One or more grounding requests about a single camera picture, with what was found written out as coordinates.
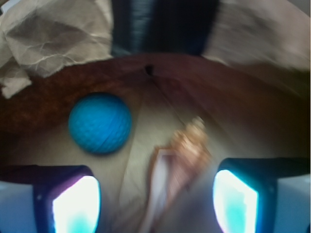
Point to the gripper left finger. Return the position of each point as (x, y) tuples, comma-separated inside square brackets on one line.
[(49, 199)]

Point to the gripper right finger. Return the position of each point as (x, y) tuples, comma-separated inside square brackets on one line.
[(269, 195)]

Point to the blue ball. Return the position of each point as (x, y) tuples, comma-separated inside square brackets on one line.
[(100, 123)]

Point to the tan spiral seashell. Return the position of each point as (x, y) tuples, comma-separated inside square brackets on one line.
[(172, 169)]

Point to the brown paper bag bin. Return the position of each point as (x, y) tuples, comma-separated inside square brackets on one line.
[(242, 66)]

